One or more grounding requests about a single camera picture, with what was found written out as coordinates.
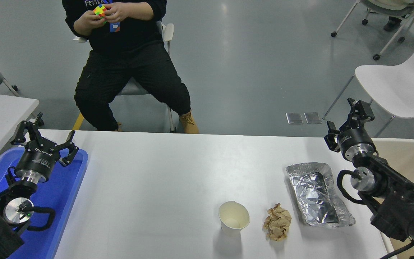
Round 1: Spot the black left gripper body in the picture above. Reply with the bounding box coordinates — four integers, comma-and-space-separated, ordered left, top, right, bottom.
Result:
15, 140, 61, 177

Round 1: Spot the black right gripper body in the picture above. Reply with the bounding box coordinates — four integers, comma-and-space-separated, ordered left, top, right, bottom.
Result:
336, 128, 375, 159

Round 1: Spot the silver foil tray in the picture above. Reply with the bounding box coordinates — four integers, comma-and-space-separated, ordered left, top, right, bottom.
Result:
286, 162, 356, 229

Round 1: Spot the tan paper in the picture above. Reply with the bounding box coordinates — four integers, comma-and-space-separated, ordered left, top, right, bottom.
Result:
263, 203, 292, 241

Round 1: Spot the white paper cup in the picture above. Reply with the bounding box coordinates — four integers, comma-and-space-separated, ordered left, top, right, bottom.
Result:
218, 201, 250, 237

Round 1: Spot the multicoloured puzzle cube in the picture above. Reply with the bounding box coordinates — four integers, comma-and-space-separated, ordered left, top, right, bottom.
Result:
93, 4, 109, 25

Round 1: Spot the person's right hand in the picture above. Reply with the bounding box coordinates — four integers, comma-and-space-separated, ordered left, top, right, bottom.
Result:
73, 14, 104, 36

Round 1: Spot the person's left hand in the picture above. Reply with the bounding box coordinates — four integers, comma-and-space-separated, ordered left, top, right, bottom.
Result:
103, 3, 140, 23

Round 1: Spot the metal floor plate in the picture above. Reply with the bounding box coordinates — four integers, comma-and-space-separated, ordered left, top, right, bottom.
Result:
304, 112, 322, 124
286, 113, 304, 125

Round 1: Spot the yellow floor tape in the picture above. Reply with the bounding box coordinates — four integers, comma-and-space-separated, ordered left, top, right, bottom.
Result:
72, 112, 85, 131

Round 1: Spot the blue plastic tray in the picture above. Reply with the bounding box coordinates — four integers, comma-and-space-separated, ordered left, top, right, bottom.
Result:
0, 147, 88, 259

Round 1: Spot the white shell chair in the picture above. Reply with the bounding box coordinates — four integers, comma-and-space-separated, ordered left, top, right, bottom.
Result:
323, 28, 414, 141

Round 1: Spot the large pale bin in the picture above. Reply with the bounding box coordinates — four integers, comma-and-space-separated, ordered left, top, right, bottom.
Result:
371, 138, 414, 259

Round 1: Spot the person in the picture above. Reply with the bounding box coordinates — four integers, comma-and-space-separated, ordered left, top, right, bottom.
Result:
62, 0, 199, 134
384, 16, 404, 32

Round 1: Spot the white-framed rolling chair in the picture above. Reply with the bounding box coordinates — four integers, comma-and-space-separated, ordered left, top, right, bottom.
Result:
331, 0, 414, 61

